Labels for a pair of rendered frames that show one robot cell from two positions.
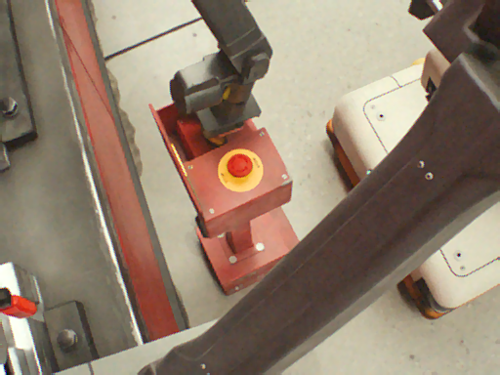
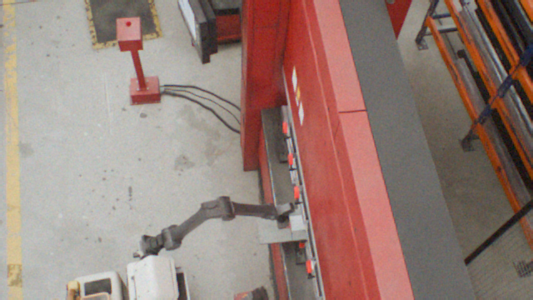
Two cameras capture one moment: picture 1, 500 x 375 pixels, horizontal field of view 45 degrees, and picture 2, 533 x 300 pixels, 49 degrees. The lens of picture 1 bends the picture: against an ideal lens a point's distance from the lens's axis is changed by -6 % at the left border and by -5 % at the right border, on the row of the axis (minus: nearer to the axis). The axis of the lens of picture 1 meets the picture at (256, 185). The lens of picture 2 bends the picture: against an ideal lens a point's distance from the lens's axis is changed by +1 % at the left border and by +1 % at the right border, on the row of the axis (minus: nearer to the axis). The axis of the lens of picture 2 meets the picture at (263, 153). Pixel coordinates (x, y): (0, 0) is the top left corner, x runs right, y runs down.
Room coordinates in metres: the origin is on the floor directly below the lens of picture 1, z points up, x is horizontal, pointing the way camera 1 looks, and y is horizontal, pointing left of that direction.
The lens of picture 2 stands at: (1.14, 0.10, 3.96)
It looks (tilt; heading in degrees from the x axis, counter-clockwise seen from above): 61 degrees down; 185
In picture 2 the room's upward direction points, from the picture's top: 5 degrees clockwise
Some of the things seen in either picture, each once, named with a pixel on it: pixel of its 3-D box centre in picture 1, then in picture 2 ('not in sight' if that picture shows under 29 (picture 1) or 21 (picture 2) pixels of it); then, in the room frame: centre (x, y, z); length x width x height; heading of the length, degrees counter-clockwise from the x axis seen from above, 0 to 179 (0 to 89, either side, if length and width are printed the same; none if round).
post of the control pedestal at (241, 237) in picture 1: (234, 213); not in sight; (0.38, 0.05, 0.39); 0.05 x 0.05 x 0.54; 23
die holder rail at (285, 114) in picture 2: not in sight; (291, 143); (-0.61, 0.12, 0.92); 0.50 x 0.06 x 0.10; 17
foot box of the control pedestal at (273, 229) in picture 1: (251, 240); not in sight; (0.39, 0.02, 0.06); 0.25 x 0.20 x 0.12; 113
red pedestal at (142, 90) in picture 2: not in sight; (136, 62); (-1.38, -1.13, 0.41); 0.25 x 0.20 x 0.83; 107
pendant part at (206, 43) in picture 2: not in sight; (197, 13); (-1.07, -0.53, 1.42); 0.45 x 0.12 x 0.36; 31
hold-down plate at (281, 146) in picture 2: not in sight; (281, 140); (-0.64, 0.05, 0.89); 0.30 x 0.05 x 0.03; 17
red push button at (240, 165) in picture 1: (239, 167); not in sight; (0.34, 0.02, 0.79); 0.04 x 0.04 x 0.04
